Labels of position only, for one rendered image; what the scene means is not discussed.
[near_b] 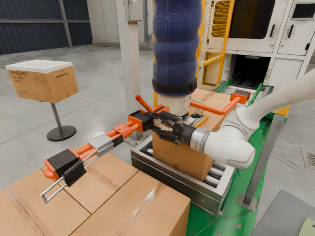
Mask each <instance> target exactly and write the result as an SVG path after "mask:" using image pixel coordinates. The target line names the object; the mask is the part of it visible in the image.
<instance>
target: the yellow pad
mask: <svg viewBox="0 0 315 236"><path fill-rule="evenodd" d="M188 116H189V117H192V118H195V122H194V123H192V124H191V125H190V126H192V127H195V128H198V127H199V126H200V125H201V124H202V123H203V122H205V121H206V120H207V119H208V118H209V116H208V115H205V114H202V115H201V116H198V115H197V114H195V111H194V112H192V113H191V114H189V115H188Z"/></svg>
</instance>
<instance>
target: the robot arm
mask: <svg viewBox="0 0 315 236"><path fill-rule="evenodd" d="M313 99H315V68H314V69H312V70H311V71H309V72H308V73H306V74H305V75H303V76H302V77H300V78H298V79H296V80H294V81H293V82H291V83H289V84H287V85H285V86H283V87H282V88H280V89H278V90H276V91H274V92H272V93H271V94H269V95H267V96H265V97H264V98H262V99H260V100H258V101H257V102H255V103H254V104H252V105H251V106H249V107H246V108H244V107H239V108H238V109H235V110H233V111H231V112H230V113H229V114H228V115H227V116H226V117H225V119H224V121H223V122H222V124H221V126H220V129H219V130H218V131H216V132H212V131H210V130H206V129H203V128H200V127H198V128H195V127H192V126H189V125H185V124H184V123H182V119H183V117H182V116H176V115H173V114H171V113H169V112H166V111H161V112H160V113H156V112H151V111H148V112H146V113H145V115H146V116H149V117H152V118H154V119H157V120H158V119H160V120H162V121H163V122H165V123H166V124H168V125H169V126H170V127H171V128H172V131H166V130H161V128H160V127H157V126H153V127H151V128H150V130H152V131H153V132H155V133H157V135H159V138H160V139H163V140H165V141H168V142H170V143H173V144H174V145H176V146H178V145H179V144H180V141H181V142H182V143H184V144H186V145H189V146H190V147H191V148H192V149H194V150H196V151H198V152H201V153H202V154H205V155H207V156H208V157H209V158H211V159H213V160H215V161H217V162H219V163H221V164H224V165H227V166H230V167H234V168H238V169H246V168H248V167H249V166H250V165H251V163H252V162H253V159H254V156H255V149H254V147H253V146H252V145H250V144H249V143H248V142H247V141H245V140H246V139H247V138H249V137H250V136H251V135H252V134H253V132H254V131H255V130H256V129H257V128H259V126H260V123H259V121H260V120H261V118H263V117H264V116H265V115H267V114H268V113H270V112H272V111H276V110H279V109H282V108H285V107H289V106H292V105H296V104H299V103H303V102H306V101H310V100H313ZM172 120H173V121H176V122H173V121H172ZM177 122H179V124H178V123H177ZM174 137H175V138H174Z"/></svg>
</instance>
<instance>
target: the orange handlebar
mask: <svg viewBox="0 0 315 236"><path fill-rule="evenodd" d="M239 100H240V97H236V98H235V99H234V100H233V101H231V102H230V103H229V104H228V105H227V106H226V107H225V108H224V109H223V110H219V109H216V108H212V107H209V106H206V105H203V104H200V103H196V102H193V101H191V102H190V106H193V107H196V108H198V109H201V110H205V111H208V112H211V113H214V114H218V115H220V116H222V115H225V114H226V113H227V112H228V111H229V110H230V109H231V108H232V107H233V106H234V105H235V104H236V103H237V102H238V101H239ZM160 107H162V105H161V104H160V105H158V106H156V107H154V108H153V109H152V110H153V111H155V110H157V109H159V108H160ZM168 110H169V107H168V106H166V107H164V108H163V109H161V110H159V111H157V113H160V112H161V111H168ZM132 125H133V122H132V121H131V120H130V121H128V122H127V123H125V124H123V123H122V124H120V125H118V126H116V127H114V128H113V130H112V131H110V132H108V133H107V134H106V135H107V136H108V137H112V136H114V135H116V136H114V137H112V139H114V138H116V137H118V136H120V135H121V134H122V135H123V139H125V138H127V137H128V136H130V135H132V132H133V131H135V130H137V129H138V128H140V126H139V125H138V124H135V125H133V126H132ZM130 126H132V127H130ZM90 149H91V146H90V145H89V144H86V145H85V146H83V147H81V148H79V149H77V150H76V151H75V152H76V153H77V154H78V155H81V154H83V153H85V152H86V151H88V150H90ZM94 150H95V148H94V149H92V150H90V151H89V152H87V153H85V154H83V155H82V156H80V158H81V160H83V159H84V158H85V157H87V156H88V155H89V154H90V153H92V152H93V151H94ZM97 153H98V152H95V153H94V154H93V155H92V156H94V155H96V154H97ZM92 156H91V157H92ZM91 157H89V158H91ZM89 158H88V159H89ZM44 176H45V177H46V178H48V179H54V178H55V176H54V174H53V173H52V172H51V171H50V170H49V168H48V167H46V168H45V170H44Z"/></svg>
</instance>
